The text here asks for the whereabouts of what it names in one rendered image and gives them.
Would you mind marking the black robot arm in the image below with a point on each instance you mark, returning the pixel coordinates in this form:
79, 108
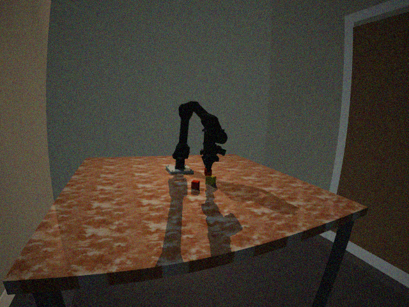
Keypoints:
212, 132

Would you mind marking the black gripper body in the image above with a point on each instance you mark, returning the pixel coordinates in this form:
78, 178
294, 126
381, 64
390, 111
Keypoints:
208, 152

